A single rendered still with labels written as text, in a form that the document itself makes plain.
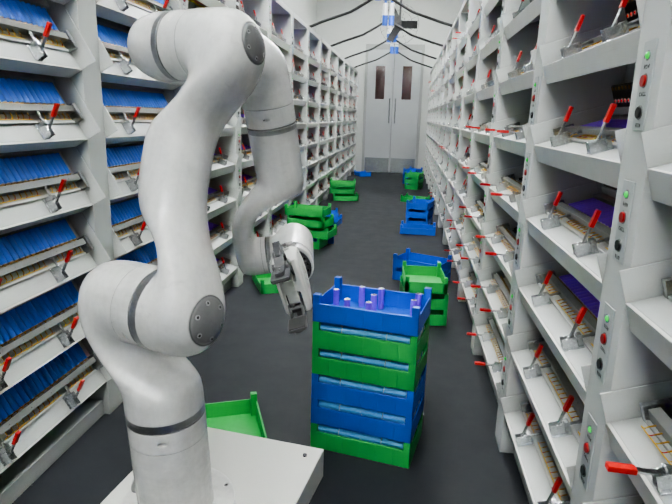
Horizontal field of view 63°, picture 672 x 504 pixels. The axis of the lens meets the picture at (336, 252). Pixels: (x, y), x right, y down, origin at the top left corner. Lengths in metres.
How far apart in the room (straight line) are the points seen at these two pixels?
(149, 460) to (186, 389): 0.12
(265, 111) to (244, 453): 0.64
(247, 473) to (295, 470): 0.09
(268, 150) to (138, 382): 0.44
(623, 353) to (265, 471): 0.64
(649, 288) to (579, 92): 0.77
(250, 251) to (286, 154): 0.21
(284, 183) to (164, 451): 0.49
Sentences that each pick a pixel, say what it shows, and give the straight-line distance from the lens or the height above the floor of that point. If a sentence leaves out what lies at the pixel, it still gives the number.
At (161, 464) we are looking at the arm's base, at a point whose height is 0.45.
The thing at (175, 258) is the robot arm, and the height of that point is 0.77.
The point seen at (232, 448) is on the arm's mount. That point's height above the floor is 0.33.
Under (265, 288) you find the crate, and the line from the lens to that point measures 3.05.
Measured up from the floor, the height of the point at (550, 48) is 1.14.
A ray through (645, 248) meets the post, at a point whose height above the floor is 0.79.
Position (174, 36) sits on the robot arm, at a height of 1.07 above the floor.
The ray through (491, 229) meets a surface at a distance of 2.27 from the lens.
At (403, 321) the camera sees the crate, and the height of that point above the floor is 0.44.
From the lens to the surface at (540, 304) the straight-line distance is 1.45.
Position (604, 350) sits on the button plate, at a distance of 0.97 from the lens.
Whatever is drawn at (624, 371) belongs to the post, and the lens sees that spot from 0.95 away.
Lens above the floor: 0.96
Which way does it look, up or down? 14 degrees down
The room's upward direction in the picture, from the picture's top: 2 degrees clockwise
